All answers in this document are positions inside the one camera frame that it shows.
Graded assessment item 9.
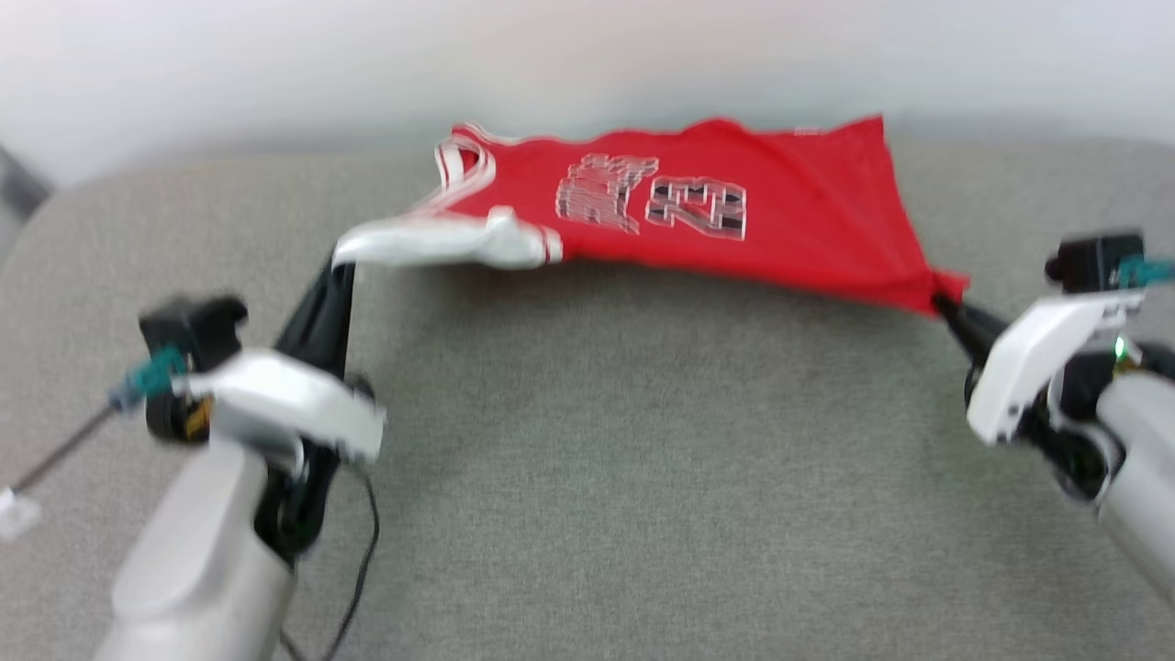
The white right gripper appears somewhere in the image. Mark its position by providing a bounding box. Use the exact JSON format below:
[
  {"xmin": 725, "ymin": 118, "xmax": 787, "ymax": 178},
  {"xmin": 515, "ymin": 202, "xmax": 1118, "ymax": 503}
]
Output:
[{"xmin": 932, "ymin": 289, "xmax": 1148, "ymax": 503}]

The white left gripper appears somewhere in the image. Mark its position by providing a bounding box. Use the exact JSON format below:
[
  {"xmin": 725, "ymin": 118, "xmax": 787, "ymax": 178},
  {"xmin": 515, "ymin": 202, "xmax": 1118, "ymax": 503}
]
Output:
[{"xmin": 184, "ymin": 260, "xmax": 388, "ymax": 563}]

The red basketball jersey white trim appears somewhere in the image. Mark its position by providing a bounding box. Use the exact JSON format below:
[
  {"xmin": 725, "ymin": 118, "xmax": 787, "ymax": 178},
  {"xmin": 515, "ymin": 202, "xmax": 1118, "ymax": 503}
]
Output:
[{"xmin": 330, "ymin": 114, "xmax": 970, "ymax": 318}]

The grey fabric sofa seat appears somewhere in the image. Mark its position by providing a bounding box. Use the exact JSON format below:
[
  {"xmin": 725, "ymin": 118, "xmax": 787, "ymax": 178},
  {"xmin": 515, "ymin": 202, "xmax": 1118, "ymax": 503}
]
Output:
[{"xmin": 0, "ymin": 138, "xmax": 1175, "ymax": 661}]

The short teal plug cable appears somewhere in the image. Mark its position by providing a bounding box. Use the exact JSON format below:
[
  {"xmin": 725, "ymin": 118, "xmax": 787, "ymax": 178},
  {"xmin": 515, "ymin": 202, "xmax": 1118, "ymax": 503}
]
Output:
[{"xmin": 1113, "ymin": 255, "xmax": 1175, "ymax": 287}]

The grey cable teal plug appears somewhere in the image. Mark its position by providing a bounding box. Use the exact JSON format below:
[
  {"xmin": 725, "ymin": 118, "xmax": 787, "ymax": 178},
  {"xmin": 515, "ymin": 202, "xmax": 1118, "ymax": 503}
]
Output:
[{"xmin": 9, "ymin": 347, "xmax": 189, "ymax": 497}]

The thin black cable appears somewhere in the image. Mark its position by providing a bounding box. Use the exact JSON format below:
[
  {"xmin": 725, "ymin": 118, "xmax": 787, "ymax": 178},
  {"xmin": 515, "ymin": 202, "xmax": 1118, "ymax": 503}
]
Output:
[{"xmin": 275, "ymin": 473, "xmax": 381, "ymax": 661}]

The small white cable tag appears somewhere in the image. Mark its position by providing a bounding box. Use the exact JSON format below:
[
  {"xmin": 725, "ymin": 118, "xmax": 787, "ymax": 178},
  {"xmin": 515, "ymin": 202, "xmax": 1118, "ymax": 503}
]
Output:
[{"xmin": 0, "ymin": 489, "xmax": 43, "ymax": 540}]

